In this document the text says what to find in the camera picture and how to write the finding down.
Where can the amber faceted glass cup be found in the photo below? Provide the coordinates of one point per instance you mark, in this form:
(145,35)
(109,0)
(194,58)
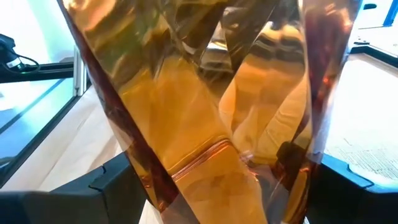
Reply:
(192,109)

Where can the grey woven placemat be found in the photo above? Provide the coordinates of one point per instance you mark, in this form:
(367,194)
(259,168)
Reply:
(367,118)

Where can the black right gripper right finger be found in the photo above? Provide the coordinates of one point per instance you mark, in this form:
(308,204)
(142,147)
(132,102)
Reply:
(348,205)

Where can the silver aluminium post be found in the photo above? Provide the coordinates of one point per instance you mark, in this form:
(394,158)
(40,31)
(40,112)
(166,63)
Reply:
(79,71)

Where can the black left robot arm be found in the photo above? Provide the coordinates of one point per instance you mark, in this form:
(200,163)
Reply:
(9,54)

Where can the black frame rail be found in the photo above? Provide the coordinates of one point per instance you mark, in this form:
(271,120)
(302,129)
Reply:
(49,71)

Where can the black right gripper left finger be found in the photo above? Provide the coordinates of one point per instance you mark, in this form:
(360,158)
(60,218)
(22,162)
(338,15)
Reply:
(77,202)

